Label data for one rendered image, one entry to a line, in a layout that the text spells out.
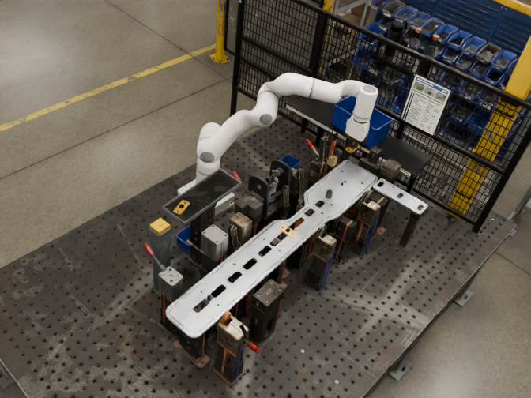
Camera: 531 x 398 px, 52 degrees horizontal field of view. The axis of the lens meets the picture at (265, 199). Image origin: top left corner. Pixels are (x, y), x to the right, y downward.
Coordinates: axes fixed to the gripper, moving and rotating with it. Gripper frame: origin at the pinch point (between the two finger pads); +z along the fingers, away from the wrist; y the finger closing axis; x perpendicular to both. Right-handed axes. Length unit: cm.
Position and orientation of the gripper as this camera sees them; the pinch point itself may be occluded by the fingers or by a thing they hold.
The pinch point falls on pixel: (353, 144)
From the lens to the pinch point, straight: 268.5
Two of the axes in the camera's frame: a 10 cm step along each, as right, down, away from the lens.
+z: -1.1, 7.1, 7.0
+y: 7.7, 5.1, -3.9
